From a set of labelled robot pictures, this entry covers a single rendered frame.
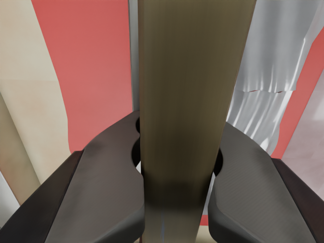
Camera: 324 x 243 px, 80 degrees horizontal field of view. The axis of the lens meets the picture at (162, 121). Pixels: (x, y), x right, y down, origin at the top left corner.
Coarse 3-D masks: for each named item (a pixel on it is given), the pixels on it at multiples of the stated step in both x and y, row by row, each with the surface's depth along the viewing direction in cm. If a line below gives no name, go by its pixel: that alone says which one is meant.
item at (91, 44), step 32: (32, 0) 14; (64, 0) 14; (96, 0) 13; (64, 32) 15; (96, 32) 15; (128, 32) 14; (320, 32) 14; (64, 64) 16; (96, 64) 16; (128, 64) 16; (320, 64) 15
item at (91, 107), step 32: (64, 96) 17; (96, 96) 17; (128, 96) 17; (320, 96) 17; (96, 128) 19; (288, 128) 19; (320, 128) 18; (288, 160) 21; (320, 160) 20; (320, 192) 23
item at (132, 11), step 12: (132, 0) 10; (132, 12) 10; (132, 24) 11; (132, 36) 11; (132, 48) 11; (132, 60) 12; (132, 72) 12; (132, 84) 12; (132, 96) 13; (132, 108) 13
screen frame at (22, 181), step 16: (0, 96) 17; (0, 112) 17; (0, 128) 17; (0, 144) 18; (16, 144) 19; (0, 160) 18; (16, 160) 20; (0, 176) 18; (16, 176) 20; (32, 176) 22; (0, 192) 19; (16, 192) 20; (32, 192) 22; (0, 208) 21; (16, 208) 20; (0, 224) 22
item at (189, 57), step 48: (144, 0) 5; (192, 0) 4; (240, 0) 4; (144, 48) 5; (192, 48) 5; (240, 48) 5; (144, 96) 6; (192, 96) 6; (144, 144) 7; (192, 144) 7; (144, 192) 8; (192, 192) 8; (144, 240) 10; (192, 240) 10
